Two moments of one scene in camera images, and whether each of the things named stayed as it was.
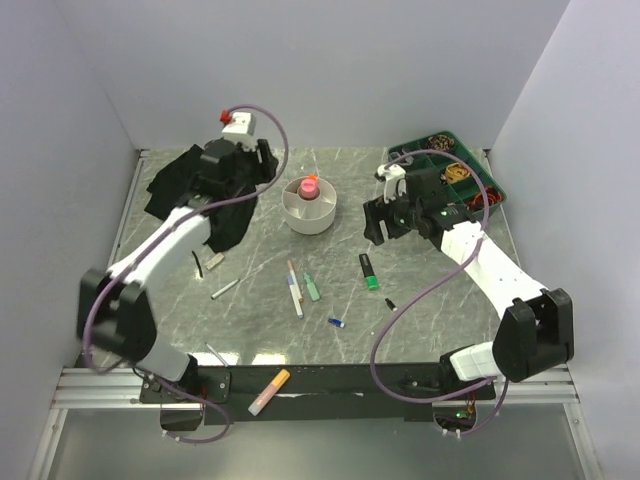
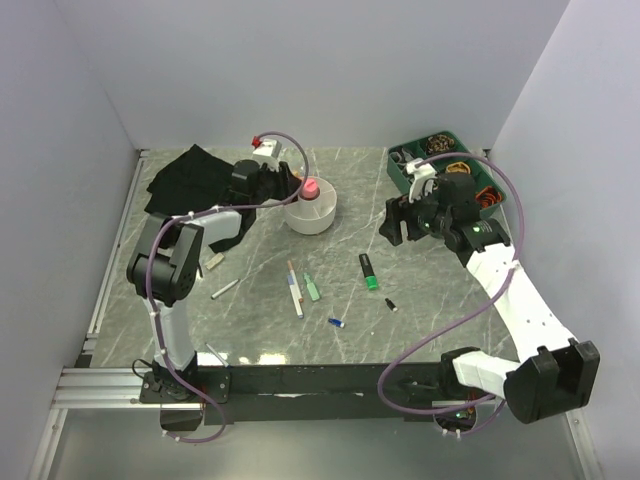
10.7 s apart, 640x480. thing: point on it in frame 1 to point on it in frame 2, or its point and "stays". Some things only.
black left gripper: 265,170 to 288,183
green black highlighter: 368,272 stays
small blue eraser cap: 336,322 stays
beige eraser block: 217,258 stays
